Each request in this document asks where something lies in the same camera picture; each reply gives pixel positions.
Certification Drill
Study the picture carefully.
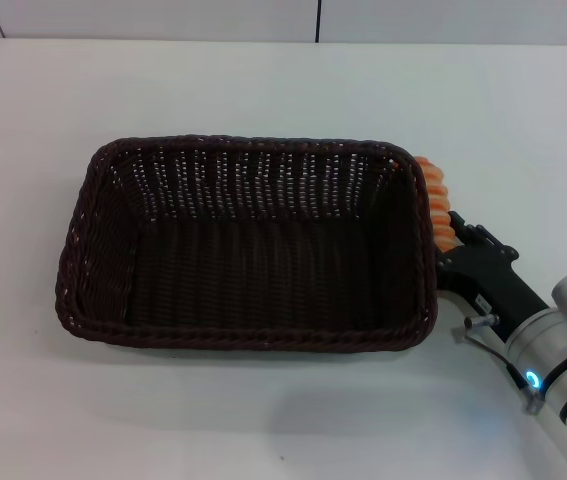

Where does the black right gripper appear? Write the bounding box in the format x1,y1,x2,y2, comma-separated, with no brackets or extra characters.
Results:
436,209,550,342

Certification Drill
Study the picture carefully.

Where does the orange striped bread loaf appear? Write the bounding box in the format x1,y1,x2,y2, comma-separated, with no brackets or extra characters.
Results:
412,156,462,253

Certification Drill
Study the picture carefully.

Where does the dark brown woven basket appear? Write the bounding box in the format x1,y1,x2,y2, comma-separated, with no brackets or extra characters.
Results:
55,133,438,357

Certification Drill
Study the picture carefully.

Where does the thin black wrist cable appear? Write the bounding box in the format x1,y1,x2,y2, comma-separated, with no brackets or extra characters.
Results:
462,313,543,414

